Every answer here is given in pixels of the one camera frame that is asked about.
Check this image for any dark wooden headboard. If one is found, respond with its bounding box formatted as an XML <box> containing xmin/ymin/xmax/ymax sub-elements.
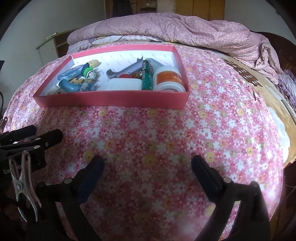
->
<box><xmin>250</xmin><ymin>31</ymin><xmax>296</xmax><ymax>77</ymax></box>

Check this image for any beige bedside cabinet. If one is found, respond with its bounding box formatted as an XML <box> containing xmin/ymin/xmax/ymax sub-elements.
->
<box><xmin>36</xmin><ymin>29</ymin><xmax>80</xmax><ymax>65</ymax></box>

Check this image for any checked lilac cartoon bedding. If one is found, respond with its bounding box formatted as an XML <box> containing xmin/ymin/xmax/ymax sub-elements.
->
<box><xmin>68</xmin><ymin>35</ymin><xmax>162</xmax><ymax>55</ymax></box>

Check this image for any small green yellow box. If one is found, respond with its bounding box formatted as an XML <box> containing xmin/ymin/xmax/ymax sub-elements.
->
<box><xmin>142</xmin><ymin>60</ymin><xmax>154</xmax><ymax>91</ymax></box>

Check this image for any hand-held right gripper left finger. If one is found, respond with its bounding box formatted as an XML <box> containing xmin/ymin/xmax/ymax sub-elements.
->
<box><xmin>35</xmin><ymin>155</ymin><xmax>104</xmax><ymax>241</ymax></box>

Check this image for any yellow cartoon bed sheet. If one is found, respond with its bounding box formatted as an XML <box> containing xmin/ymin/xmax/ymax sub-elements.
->
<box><xmin>222</xmin><ymin>56</ymin><xmax>296</xmax><ymax>163</ymax></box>

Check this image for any green striped toy figure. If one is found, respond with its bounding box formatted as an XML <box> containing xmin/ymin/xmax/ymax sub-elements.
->
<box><xmin>82</xmin><ymin>67</ymin><xmax>97</xmax><ymax>82</ymax></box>

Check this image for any grey plastic plate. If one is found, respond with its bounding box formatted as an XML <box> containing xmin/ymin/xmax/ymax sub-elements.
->
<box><xmin>148</xmin><ymin>58</ymin><xmax>162</xmax><ymax>69</ymax></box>

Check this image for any small red yellow toy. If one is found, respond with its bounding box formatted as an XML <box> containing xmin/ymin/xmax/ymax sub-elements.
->
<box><xmin>119</xmin><ymin>72</ymin><xmax>141</xmax><ymax>79</ymax></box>

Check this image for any white bottle orange label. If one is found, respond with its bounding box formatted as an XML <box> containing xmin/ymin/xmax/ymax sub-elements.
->
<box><xmin>153</xmin><ymin>65</ymin><xmax>186</xmax><ymax>92</ymax></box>

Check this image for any blue correction tape dispenser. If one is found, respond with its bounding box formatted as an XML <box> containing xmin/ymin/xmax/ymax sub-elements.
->
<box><xmin>57</xmin><ymin>65</ymin><xmax>89</xmax><ymax>80</ymax></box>

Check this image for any white earbuds case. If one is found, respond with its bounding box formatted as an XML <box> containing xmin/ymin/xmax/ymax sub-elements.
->
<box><xmin>107</xmin><ymin>78</ymin><xmax>142</xmax><ymax>91</ymax></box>

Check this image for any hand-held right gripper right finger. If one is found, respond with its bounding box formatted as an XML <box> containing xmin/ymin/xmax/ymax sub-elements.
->
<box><xmin>192</xmin><ymin>155</ymin><xmax>271</xmax><ymax>241</ymax></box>

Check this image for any pink floral bed sheet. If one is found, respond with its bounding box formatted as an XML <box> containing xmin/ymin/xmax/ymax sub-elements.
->
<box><xmin>5</xmin><ymin>44</ymin><xmax>290</xmax><ymax>241</ymax></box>

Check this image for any wooden wardrobe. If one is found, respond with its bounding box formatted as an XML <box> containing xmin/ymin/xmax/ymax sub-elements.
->
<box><xmin>104</xmin><ymin>0</ymin><xmax>226</xmax><ymax>20</ymax></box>

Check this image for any lavender plastic holder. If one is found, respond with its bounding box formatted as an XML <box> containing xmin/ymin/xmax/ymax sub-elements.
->
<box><xmin>106</xmin><ymin>57</ymin><xmax>144</xmax><ymax>79</ymax></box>

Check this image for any pink quilt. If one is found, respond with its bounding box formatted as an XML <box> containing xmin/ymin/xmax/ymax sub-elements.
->
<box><xmin>67</xmin><ymin>13</ymin><xmax>281</xmax><ymax>78</ymax></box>

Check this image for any metal spring clip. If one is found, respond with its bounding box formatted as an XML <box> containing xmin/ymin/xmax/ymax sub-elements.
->
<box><xmin>9</xmin><ymin>151</ymin><xmax>42</xmax><ymax>222</ymax></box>

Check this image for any dark hanging coat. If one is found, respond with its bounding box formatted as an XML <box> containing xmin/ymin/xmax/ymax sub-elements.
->
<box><xmin>112</xmin><ymin>0</ymin><xmax>132</xmax><ymax>15</ymax></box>

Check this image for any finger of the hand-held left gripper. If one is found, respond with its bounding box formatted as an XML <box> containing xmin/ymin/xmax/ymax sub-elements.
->
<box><xmin>0</xmin><ymin>125</ymin><xmax>37</xmax><ymax>145</ymax></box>
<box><xmin>0</xmin><ymin>129</ymin><xmax>63</xmax><ymax>152</ymax></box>

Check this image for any lilac frilly pillow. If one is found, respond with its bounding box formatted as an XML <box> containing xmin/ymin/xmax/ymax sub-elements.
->
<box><xmin>277</xmin><ymin>70</ymin><xmax>296</xmax><ymax>105</ymax></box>

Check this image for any pink cardboard box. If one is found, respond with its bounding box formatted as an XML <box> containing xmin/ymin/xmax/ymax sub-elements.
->
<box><xmin>33</xmin><ymin>45</ymin><xmax>190</xmax><ymax>110</ymax></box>

